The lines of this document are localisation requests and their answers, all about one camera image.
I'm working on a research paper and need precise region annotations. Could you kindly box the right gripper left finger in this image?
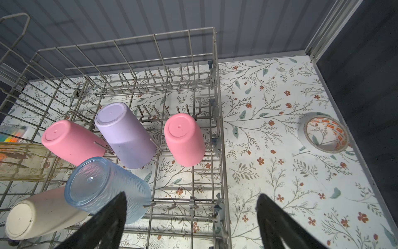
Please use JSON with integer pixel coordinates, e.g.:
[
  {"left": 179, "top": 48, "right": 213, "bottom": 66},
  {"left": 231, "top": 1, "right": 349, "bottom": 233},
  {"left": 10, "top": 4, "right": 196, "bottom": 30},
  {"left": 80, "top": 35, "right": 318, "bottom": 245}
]
[{"left": 57, "top": 192, "right": 127, "bottom": 249}]

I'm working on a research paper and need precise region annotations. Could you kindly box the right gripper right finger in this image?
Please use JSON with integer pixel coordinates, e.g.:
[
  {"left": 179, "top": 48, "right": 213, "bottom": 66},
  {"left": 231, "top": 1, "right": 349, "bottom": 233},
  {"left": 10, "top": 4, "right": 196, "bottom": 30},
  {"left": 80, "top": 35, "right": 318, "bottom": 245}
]
[{"left": 256, "top": 194, "right": 326, "bottom": 249}]

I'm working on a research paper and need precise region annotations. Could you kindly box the clear blue cup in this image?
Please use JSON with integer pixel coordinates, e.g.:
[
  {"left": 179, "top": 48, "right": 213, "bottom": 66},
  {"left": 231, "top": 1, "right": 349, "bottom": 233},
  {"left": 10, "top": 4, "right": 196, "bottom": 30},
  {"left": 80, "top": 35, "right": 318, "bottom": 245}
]
[{"left": 64, "top": 157, "right": 152, "bottom": 225}]

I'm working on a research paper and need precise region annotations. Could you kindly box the beige cup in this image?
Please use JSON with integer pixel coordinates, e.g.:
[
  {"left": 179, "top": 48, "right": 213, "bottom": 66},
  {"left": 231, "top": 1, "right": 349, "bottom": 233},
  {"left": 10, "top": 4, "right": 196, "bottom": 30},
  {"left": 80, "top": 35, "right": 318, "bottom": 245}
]
[{"left": 5, "top": 187, "right": 89, "bottom": 241}]

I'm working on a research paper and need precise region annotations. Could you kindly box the pink cup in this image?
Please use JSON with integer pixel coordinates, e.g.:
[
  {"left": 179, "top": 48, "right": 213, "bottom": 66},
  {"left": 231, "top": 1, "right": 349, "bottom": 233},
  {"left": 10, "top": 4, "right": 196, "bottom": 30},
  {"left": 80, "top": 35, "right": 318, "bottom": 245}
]
[
  {"left": 164, "top": 113, "right": 206, "bottom": 167},
  {"left": 41, "top": 120, "right": 106, "bottom": 166}
]

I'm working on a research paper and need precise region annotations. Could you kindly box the lilac cup front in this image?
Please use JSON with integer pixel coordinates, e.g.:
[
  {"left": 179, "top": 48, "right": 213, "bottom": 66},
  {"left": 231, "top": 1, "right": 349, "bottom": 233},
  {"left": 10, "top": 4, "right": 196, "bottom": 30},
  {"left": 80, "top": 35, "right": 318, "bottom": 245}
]
[{"left": 94, "top": 102, "right": 157, "bottom": 169}]

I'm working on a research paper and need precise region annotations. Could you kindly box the clear amber glass cup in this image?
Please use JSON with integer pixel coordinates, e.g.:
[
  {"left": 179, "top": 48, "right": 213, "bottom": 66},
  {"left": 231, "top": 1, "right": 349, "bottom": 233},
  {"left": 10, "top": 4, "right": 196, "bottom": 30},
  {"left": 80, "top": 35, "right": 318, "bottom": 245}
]
[{"left": 1, "top": 142, "right": 75, "bottom": 182}]

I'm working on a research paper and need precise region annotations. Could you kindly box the small patterned dish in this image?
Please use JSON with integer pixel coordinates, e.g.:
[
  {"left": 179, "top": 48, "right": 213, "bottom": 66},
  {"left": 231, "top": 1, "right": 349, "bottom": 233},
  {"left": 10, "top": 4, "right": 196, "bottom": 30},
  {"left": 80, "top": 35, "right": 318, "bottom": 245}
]
[{"left": 297, "top": 112, "right": 349, "bottom": 157}]

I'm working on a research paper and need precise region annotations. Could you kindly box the coloured marker pack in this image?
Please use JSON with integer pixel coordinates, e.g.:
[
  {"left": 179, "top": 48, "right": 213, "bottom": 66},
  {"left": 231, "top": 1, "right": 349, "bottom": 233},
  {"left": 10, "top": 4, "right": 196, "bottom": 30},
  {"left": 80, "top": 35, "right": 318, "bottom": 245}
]
[{"left": 1, "top": 125, "right": 29, "bottom": 143}]

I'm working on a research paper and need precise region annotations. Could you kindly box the grey wire dish rack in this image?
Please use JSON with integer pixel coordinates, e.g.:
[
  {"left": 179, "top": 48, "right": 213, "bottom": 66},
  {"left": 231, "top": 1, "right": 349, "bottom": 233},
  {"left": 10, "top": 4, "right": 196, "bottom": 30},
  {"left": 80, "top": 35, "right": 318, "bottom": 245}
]
[{"left": 1, "top": 12, "right": 232, "bottom": 249}]

